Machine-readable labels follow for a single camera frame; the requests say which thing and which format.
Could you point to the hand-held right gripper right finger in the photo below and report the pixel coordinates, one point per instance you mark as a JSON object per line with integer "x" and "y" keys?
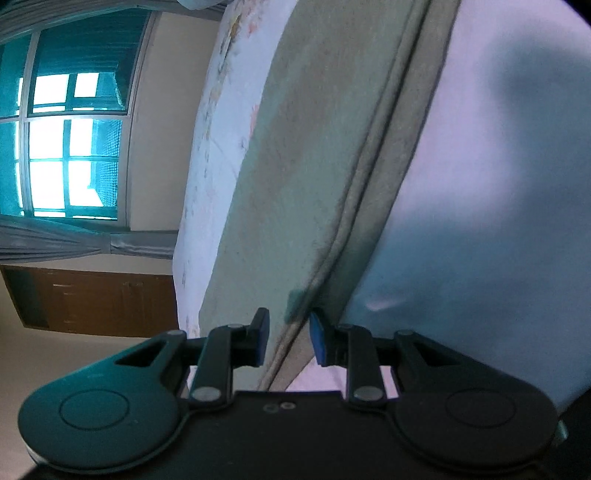
{"x": 318, "y": 339}

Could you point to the grey-green pants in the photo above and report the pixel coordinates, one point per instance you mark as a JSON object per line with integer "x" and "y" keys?
{"x": 300, "y": 161}

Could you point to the brown wooden door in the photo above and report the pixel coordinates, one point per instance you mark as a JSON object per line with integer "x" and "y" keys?
{"x": 101, "y": 300}

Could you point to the sliding glass window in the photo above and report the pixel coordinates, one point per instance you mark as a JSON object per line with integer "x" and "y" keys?
{"x": 74, "y": 129}

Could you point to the bed with pink floral sheet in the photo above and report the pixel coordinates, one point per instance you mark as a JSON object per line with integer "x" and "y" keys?
{"x": 485, "y": 184}

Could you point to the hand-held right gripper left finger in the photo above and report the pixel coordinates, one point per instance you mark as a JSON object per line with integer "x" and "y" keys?
{"x": 261, "y": 339}

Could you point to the grey-blue rolled quilt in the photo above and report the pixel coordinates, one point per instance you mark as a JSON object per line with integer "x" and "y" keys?
{"x": 203, "y": 3}

